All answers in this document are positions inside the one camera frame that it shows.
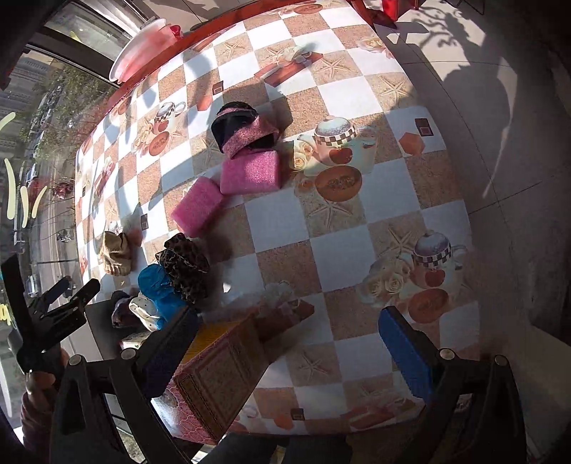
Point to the checkered printed tablecloth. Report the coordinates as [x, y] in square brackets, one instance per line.
[276, 223]

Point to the red plastic stool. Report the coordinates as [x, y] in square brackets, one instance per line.
[388, 11]

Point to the person's left hand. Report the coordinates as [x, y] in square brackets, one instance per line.
[47, 379]

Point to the yellow window decal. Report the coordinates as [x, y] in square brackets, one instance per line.
[20, 196]

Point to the black and pink headband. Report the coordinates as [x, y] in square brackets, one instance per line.
[243, 131]

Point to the white polka dot scrunchie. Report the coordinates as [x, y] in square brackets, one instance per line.
[145, 314]

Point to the pink foam sponge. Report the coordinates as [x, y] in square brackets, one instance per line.
[250, 174]
[198, 205]

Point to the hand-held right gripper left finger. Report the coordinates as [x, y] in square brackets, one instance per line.
[167, 352]

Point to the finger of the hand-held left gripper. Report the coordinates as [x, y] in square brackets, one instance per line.
[18, 321]
[60, 292]

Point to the leopard print scrunchie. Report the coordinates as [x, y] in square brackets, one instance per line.
[185, 265]

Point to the tan ribbed cloth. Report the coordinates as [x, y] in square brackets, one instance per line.
[115, 253]

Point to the red patterned carton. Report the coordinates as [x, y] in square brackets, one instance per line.
[223, 374]

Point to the blue waffle cloth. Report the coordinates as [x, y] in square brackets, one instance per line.
[160, 290]

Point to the person's left forearm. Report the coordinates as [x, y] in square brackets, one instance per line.
[38, 424]

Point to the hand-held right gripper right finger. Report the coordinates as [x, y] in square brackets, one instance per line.
[403, 352]

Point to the pink plastic basin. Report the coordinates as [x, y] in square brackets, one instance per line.
[138, 49]

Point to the grey cardboard box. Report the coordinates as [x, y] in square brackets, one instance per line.
[100, 330]

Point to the purple knit headband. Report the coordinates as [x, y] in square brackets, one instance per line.
[122, 310]

